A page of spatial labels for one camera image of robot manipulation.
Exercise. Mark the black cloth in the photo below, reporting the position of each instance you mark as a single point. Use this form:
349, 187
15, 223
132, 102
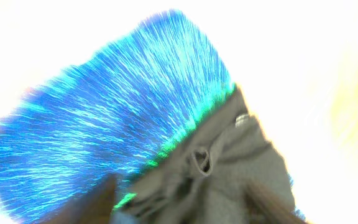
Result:
203, 180

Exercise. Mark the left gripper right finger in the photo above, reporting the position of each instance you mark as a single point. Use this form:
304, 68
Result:
264, 207

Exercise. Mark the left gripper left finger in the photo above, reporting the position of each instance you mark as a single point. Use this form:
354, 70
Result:
93, 208

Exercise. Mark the sparkly blue cloth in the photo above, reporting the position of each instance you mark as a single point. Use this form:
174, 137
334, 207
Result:
122, 111

